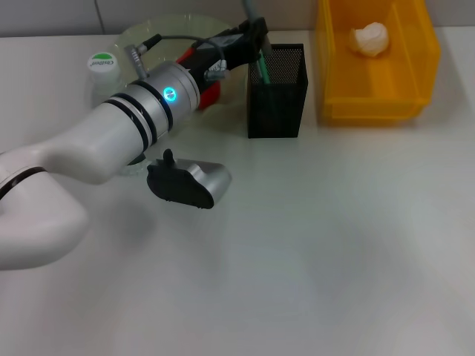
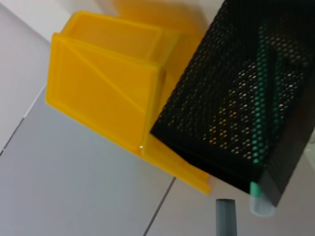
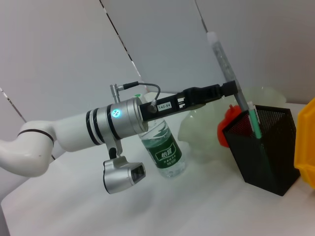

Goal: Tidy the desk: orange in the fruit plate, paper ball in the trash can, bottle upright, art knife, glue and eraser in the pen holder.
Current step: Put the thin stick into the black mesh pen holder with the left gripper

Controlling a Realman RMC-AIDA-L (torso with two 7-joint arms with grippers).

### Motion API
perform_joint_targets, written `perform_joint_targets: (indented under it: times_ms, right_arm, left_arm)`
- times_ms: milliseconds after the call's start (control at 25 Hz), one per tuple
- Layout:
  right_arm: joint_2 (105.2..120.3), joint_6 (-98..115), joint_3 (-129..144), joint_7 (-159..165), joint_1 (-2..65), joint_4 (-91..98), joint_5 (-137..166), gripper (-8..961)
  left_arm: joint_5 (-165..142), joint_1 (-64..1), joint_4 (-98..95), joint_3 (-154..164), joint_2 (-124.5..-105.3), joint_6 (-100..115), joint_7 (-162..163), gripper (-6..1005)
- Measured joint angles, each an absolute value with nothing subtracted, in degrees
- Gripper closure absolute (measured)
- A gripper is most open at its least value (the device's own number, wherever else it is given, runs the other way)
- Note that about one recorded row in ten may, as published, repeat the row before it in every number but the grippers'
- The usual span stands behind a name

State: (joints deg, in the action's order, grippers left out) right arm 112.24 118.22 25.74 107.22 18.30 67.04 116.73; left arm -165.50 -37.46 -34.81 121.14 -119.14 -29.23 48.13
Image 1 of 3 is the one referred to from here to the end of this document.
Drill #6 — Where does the yellow plastic bin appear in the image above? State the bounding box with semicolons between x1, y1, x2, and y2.
315;0;442;125

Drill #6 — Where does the clear green-label water bottle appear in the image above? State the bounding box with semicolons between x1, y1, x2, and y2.
87;52;149;176

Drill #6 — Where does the green glass fruit bowl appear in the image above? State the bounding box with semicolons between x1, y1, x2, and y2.
114;13;248;129

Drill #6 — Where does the grey marker pen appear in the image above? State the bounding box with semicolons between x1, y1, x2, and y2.
243;0;272;53

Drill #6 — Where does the green white toothbrush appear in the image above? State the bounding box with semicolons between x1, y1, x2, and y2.
255;50;272;85

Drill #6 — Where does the white paper ball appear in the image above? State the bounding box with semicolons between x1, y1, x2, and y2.
347;22;391;59

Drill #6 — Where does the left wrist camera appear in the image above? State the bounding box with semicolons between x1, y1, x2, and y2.
147;148;233;211

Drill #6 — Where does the orange fruit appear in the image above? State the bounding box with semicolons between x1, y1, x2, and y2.
176;44;223;111

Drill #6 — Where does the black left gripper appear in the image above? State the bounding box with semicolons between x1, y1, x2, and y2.
189;16;269;81

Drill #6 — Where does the black mesh pen holder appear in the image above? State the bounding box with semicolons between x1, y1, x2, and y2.
247;43;309;139

